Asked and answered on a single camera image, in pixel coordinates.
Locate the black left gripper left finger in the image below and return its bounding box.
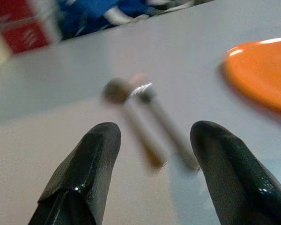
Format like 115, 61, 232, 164
28, 122, 122, 225

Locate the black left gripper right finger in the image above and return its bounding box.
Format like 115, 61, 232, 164
190, 120, 281, 225

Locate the silver metal spoon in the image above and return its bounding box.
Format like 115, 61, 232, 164
102, 77, 169, 170

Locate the silver metal fork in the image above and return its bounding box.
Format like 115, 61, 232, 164
130, 82, 200, 172

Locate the orange plate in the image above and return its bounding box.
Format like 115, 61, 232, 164
219, 37, 281, 117

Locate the red box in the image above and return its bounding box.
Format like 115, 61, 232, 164
0, 0, 61, 55

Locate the blue and white cloth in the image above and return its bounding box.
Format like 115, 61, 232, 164
57, 0, 195, 39

